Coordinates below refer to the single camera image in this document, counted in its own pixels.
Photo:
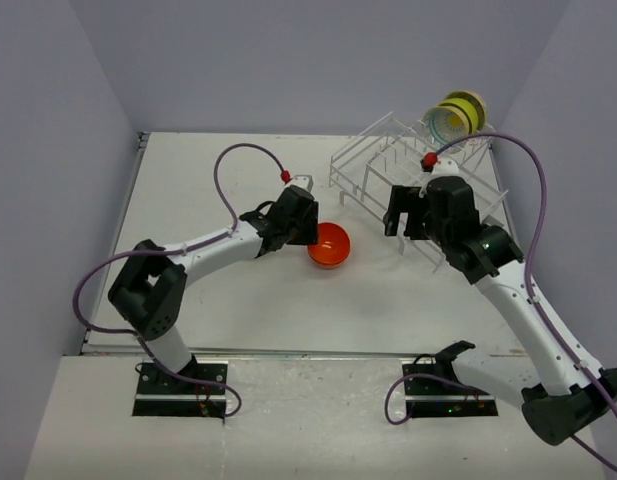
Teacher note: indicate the olive green bowl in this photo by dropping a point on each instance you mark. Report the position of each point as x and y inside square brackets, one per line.
[459, 117]

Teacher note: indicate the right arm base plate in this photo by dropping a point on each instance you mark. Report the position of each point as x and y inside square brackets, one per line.
[428, 398]

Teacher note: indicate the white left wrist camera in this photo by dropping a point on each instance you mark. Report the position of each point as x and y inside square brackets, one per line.
[304, 182]

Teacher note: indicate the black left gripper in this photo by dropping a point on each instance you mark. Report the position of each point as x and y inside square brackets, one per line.
[310, 234]

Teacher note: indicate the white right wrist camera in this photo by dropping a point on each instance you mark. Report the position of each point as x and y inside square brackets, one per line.
[443, 168]

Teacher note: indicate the white wire dish rack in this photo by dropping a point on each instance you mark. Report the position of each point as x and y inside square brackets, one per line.
[389, 152]

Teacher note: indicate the orange bowl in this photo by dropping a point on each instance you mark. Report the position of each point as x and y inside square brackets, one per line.
[333, 241]
[328, 263]

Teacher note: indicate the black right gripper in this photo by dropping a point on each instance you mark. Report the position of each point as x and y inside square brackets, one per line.
[404, 199]

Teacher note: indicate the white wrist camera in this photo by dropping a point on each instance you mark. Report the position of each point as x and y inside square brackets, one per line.
[443, 168]
[304, 182]

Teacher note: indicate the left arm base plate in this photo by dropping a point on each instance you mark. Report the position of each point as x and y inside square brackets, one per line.
[159, 395]

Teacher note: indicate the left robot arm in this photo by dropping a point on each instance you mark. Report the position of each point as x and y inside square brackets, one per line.
[149, 289]

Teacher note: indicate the white cutlery holder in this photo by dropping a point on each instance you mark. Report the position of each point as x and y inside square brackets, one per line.
[491, 221]

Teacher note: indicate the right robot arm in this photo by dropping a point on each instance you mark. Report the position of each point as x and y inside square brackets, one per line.
[567, 388]

